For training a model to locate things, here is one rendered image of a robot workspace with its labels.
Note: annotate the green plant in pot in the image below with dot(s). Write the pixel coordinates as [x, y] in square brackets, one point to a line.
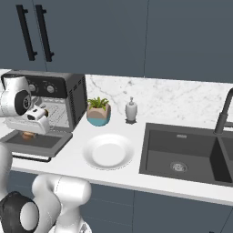
[98, 113]

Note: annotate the brown baguette bread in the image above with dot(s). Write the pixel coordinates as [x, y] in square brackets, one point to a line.
[27, 135]

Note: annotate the grey toaster oven door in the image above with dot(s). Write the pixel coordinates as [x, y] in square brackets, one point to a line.
[42, 142]

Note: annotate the dark blue cupboard door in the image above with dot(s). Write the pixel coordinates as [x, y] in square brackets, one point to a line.
[97, 36]
[9, 36]
[191, 39]

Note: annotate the dark grey sink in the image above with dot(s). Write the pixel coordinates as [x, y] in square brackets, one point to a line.
[179, 154]

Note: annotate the black tap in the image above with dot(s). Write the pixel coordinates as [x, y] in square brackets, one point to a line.
[220, 119]

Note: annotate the black toaster oven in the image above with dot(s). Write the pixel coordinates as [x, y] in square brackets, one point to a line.
[77, 100]

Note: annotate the silver toaster oven knob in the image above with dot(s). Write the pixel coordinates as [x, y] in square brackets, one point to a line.
[50, 89]
[32, 88]

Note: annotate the grey soap dispenser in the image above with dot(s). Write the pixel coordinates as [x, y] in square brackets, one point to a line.
[131, 111]

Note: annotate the dark blue base cupboards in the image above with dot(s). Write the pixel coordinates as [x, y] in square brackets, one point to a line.
[157, 212]

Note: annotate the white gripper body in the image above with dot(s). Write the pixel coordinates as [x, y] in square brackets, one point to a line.
[28, 125]

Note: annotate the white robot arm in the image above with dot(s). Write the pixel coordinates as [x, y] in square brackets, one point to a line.
[57, 194]

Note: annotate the white plate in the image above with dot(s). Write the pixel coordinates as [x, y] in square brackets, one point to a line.
[108, 151]

